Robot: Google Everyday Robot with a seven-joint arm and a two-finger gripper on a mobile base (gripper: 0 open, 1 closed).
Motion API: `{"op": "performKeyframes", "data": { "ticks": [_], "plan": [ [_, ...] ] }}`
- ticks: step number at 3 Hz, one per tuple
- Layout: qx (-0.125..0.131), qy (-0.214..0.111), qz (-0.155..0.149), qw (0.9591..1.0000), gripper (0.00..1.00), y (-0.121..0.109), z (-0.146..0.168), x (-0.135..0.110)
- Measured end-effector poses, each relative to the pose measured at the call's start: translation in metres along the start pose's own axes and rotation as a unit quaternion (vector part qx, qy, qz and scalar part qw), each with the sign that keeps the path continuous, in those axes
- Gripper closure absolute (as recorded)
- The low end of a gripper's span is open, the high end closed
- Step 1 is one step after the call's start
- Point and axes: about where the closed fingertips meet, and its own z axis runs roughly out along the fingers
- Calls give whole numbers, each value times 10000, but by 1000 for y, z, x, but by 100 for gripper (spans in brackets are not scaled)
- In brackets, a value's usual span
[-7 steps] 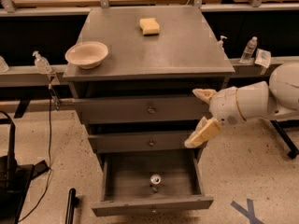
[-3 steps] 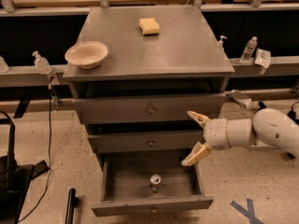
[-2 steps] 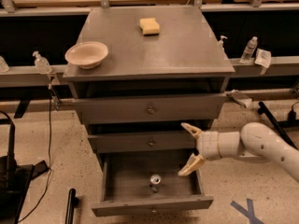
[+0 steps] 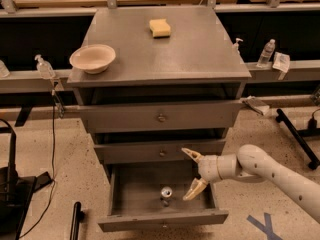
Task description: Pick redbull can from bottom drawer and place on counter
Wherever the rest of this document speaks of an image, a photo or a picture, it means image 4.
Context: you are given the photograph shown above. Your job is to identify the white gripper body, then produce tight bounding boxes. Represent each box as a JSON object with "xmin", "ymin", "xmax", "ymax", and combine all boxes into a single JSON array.
[{"xmin": 198, "ymin": 155, "xmax": 220, "ymax": 183}]

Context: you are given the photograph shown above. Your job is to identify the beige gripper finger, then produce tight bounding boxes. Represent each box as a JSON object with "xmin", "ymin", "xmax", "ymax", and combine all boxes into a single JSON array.
[
  {"xmin": 182, "ymin": 148, "xmax": 203, "ymax": 163},
  {"xmin": 183, "ymin": 178, "xmax": 208, "ymax": 201}
]

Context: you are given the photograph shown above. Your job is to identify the redbull can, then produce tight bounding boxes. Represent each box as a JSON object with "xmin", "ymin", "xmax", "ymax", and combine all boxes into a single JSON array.
[{"xmin": 160, "ymin": 186, "xmax": 173, "ymax": 207}]

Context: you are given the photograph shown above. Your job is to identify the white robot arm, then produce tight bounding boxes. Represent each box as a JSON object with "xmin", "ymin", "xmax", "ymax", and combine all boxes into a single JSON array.
[{"xmin": 182, "ymin": 144, "xmax": 320, "ymax": 223}]

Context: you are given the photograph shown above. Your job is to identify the grey middle drawer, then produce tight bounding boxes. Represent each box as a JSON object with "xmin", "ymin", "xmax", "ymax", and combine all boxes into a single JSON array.
[{"xmin": 94, "ymin": 139, "xmax": 225, "ymax": 164}]

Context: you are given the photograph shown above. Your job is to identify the grey top drawer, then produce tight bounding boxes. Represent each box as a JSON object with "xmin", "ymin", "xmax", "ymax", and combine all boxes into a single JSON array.
[{"xmin": 79, "ymin": 101, "xmax": 243, "ymax": 133}]

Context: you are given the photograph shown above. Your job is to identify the grey open bottom drawer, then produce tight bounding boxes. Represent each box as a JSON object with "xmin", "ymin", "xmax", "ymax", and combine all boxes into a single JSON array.
[{"xmin": 98, "ymin": 160, "xmax": 228, "ymax": 232}]

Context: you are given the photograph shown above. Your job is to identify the grey drawer cabinet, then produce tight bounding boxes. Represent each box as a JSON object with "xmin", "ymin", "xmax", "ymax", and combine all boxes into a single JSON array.
[{"xmin": 67, "ymin": 5, "xmax": 252, "ymax": 172}]

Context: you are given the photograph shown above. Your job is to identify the black floor stand right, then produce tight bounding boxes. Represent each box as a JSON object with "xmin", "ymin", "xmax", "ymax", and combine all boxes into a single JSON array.
[{"xmin": 276, "ymin": 109, "xmax": 320, "ymax": 170}]

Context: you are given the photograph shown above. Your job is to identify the black bar on floor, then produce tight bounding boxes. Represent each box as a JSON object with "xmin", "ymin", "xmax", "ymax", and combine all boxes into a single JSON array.
[{"xmin": 70, "ymin": 201, "xmax": 85, "ymax": 240}]

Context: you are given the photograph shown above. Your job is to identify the white plastic packet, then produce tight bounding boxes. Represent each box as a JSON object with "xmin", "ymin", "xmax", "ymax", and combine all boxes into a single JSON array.
[{"xmin": 272, "ymin": 52, "xmax": 290, "ymax": 80}]

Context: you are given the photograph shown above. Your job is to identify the clear water bottle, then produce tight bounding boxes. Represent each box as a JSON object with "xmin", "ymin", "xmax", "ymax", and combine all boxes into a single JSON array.
[{"xmin": 257, "ymin": 39, "xmax": 275, "ymax": 67}]

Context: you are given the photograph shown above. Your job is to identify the yellow sponge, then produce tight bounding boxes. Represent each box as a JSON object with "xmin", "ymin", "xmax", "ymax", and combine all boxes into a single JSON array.
[{"xmin": 149, "ymin": 19, "xmax": 171, "ymax": 38}]

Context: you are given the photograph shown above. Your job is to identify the beige bowl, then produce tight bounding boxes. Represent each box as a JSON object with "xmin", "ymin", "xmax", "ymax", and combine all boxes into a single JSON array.
[{"xmin": 69, "ymin": 44, "xmax": 116, "ymax": 74}]

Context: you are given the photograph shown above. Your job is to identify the clear pump bottle left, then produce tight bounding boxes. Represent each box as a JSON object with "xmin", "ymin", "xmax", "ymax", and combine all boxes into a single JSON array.
[{"xmin": 35, "ymin": 54, "xmax": 56, "ymax": 80}]

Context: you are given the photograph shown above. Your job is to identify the black stand base left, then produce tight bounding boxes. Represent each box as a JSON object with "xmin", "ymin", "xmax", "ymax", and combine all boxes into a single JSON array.
[{"xmin": 0, "ymin": 119, "xmax": 53, "ymax": 240}]

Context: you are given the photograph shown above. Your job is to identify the black cable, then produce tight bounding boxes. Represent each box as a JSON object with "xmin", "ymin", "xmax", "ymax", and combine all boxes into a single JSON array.
[{"xmin": 18, "ymin": 89, "xmax": 57, "ymax": 240}]

